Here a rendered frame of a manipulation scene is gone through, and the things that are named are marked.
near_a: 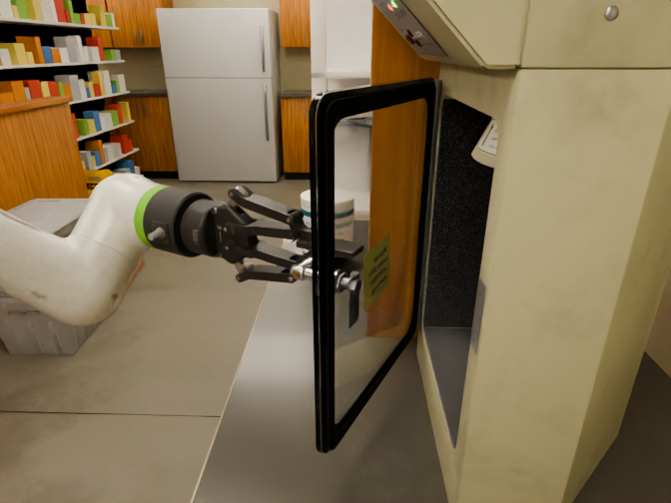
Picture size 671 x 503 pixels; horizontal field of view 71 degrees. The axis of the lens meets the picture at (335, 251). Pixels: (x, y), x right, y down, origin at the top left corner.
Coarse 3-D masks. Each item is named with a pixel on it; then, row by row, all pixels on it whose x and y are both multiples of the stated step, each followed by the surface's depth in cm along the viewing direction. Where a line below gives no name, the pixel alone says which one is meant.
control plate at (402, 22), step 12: (384, 0) 48; (396, 0) 41; (384, 12) 56; (396, 12) 47; (408, 12) 41; (396, 24) 55; (408, 24) 46; (420, 24) 41; (420, 48) 53; (432, 48) 45
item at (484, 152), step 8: (488, 128) 48; (496, 128) 47; (488, 136) 48; (496, 136) 46; (480, 144) 49; (488, 144) 47; (496, 144) 46; (472, 152) 51; (480, 152) 48; (488, 152) 47; (480, 160) 48; (488, 160) 46
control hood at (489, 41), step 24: (408, 0) 37; (432, 0) 32; (456, 0) 31; (480, 0) 31; (504, 0) 31; (528, 0) 31; (432, 24) 36; (456, 24) 32; (480, 24) 32; (504, 24) 32; (456, 48) 36; (480, 48) 32; (504, 48) 32
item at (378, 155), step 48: (336, 144) 42; (384, 144) 52; (336, 192) 44; (384, 192) 54; (336, 240) 46; (384, 240) 57; (336, 288) 48; (384, 288) 61; (336, 336) 50; (384, 336) 64; (336, 384) 53
